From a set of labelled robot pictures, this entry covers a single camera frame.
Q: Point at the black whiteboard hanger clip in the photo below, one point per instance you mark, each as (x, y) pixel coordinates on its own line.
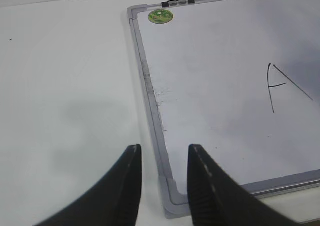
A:
(175, 3)

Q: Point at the white magnetic whiteboard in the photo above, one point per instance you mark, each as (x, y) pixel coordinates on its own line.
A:
(242, 79)

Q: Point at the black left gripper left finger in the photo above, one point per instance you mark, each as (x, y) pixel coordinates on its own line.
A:
(112, 201)

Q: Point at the green round magnet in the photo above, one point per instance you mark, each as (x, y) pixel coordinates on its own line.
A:
(160, 16)

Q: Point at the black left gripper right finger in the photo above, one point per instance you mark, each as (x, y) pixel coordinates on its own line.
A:
(215, 199)

